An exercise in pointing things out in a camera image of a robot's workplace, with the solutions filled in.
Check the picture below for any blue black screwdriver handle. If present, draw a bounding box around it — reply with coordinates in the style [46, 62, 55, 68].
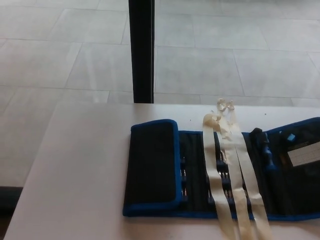
[249, 127, 274, 176]

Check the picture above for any white printed card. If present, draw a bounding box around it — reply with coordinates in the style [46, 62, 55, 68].
[286, 143, 320, 168]

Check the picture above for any black vertical post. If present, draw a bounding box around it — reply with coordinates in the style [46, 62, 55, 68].
[127, 0, 157, 104]

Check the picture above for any black toolkit pouch blue trim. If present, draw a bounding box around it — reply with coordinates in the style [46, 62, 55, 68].
[122, 116, 320, 223]

